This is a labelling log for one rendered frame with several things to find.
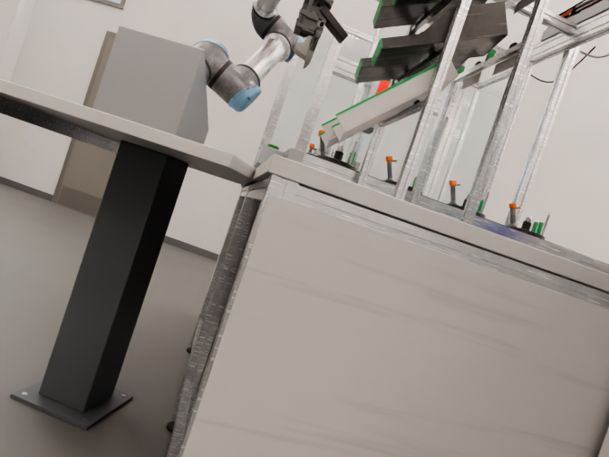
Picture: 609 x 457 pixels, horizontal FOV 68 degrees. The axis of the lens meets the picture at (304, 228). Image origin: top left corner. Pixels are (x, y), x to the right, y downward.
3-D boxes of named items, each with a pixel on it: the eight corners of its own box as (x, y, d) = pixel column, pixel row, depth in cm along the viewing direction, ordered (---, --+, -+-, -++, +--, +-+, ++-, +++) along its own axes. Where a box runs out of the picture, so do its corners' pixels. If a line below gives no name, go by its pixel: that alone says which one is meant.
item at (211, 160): (-54, 74, 102) (-50, 63, 102) (142, 151, 191) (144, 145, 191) (228, 167, 92) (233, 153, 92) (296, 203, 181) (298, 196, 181)
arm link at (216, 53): (174, 67, 151) (194, 51, 160) (205, 95, 154) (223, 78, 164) (188, 42, 143) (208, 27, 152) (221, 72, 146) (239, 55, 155)
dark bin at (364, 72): (361, 67, 113) (358, 38, 113) (355, 83, 126) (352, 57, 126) (471, 55, 113) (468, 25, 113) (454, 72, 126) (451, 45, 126)
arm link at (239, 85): (202, 92, 155) (267, 30, 190) (236, 121, 158) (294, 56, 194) (217, 70, 146) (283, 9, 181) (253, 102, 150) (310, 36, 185)
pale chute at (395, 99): (344, 132, 98) (335, 113, 98) (339, 142, 112) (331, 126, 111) (459, 75, 98) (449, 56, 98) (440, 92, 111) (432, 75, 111)
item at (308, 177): (266, 171, 69) (273, 153, 69) (240, 186, 217) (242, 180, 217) (894, 393, 95) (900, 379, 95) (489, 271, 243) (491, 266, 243)
